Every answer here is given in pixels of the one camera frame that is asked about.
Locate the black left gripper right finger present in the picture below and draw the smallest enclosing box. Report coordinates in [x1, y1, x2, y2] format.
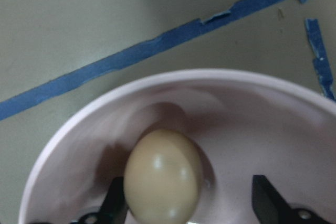
[251, 175, 328, 224]

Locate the pink plastic bowl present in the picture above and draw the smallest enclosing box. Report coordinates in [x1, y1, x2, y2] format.
[18, 69, 335, 223]

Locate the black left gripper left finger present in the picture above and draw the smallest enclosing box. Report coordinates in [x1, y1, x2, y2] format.
[77, 177, 128, 224]

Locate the beige egg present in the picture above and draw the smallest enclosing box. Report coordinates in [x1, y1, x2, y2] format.
[124, 129, 203, 223]

